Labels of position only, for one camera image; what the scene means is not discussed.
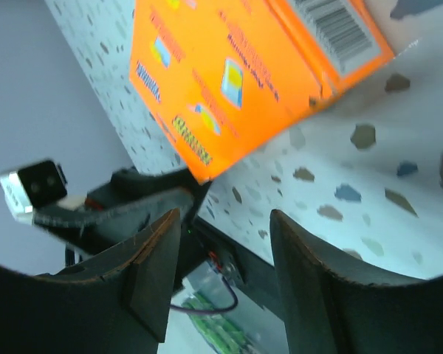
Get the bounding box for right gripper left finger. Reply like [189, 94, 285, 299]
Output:
[0, 209, 181, 353]

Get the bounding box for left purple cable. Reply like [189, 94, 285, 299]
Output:
[0, 184, 239, 315]

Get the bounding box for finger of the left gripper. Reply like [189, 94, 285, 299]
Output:
[32, 168, 210, 256]

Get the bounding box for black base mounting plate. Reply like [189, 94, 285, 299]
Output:
[190, 217, 284, 319]

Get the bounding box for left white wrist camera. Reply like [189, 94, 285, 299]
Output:
[0, 159, 67, 224]

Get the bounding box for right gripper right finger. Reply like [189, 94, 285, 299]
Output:
[270, 209, 443, 353]

